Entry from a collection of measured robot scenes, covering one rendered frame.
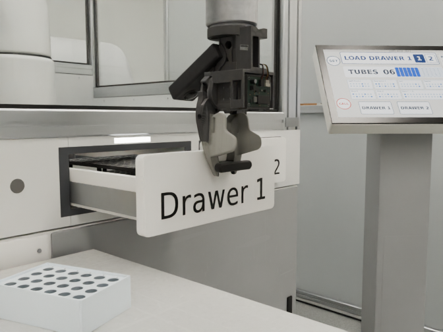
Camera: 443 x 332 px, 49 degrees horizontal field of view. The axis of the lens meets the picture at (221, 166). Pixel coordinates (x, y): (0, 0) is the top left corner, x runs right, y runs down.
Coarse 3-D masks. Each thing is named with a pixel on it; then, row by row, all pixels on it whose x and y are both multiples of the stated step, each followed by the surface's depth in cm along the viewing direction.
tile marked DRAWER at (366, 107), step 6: (360, 102) 135; (366, 102) 135; (372, 102) 135; (378, 102) 135; (384, 102) 135; (390, 102) 135; (360, 108) 133; (366, 108) 134; (372, 108) 134; (378, 108) 134; (384, 108) 134; (390, 108) 134; (366, 114) 132; (372, 114) 132; (378, 114) 133; (384, 114) 133; (390, 114) 133
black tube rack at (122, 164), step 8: (72, 160) 87; (80, 160) 87; (88, 160) 87; (96, 160) 87; (104, 160) 87; (112, 160) 87; (120, 160) 87; (128, 160) 87; (104, 168) 78; (112, 168) 77; (120, 168) 76
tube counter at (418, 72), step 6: (384, 72) 142; (390, 72) 142; (396, 72) 142; (402, 72) 142; (408, 72) 142; (414, 72) 142; (420, 72) 142; (426, 72) 143; (432, 72) 143; (438, 72) 143
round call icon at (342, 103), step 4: (336, 100) 135; (340, 100) 135; (344, 100) 135; (348, 100) 135; (336, 104) 134; (340, 104) 134; (344, 104) 134; (348, 104) 134; (340, 108) 133; (344, 108) 133; (348, 108) 133; (352, 108) 133
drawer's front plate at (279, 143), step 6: (264, 138) 113; (270, 138) 115; (276, 138) 117; (282, 138) 119; (264, 144) 113; (270, 144) 115; (276, 144) 117; (282, 144) 119; (276, 150) 117; (282, 150) 119; (276, 156) 117; (282, 156) 119; (276, 162) 117; (282, 162) 119; (282, 168) 120; (282, 174) 120; (276, 180) 118; (282, 180) 120
